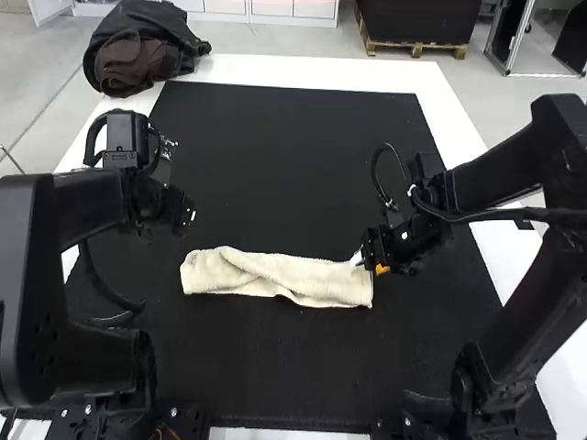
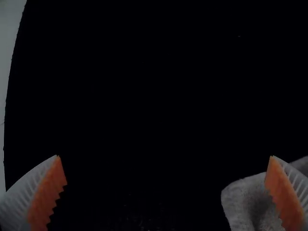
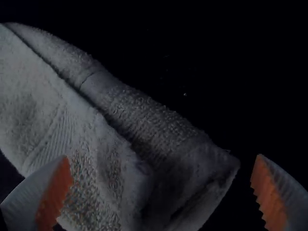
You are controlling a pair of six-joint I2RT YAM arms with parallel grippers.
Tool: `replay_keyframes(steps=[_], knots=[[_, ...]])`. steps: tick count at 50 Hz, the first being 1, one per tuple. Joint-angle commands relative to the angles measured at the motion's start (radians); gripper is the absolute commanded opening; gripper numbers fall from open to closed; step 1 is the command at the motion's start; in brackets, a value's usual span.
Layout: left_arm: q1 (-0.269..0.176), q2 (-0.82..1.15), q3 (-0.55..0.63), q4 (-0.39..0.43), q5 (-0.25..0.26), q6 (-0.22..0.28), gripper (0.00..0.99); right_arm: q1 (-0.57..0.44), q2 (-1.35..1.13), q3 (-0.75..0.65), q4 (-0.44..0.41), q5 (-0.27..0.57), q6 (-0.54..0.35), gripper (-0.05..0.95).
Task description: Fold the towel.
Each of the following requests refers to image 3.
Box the pale towel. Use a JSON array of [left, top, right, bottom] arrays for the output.
[[0, 22, 242, 231]]

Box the black mat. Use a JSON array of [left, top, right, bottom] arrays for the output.
[[0, 0, 308, 231]]

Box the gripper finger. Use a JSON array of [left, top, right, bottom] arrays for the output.
[[0, 154, 74, 231], [250, 154, 308, 231]]

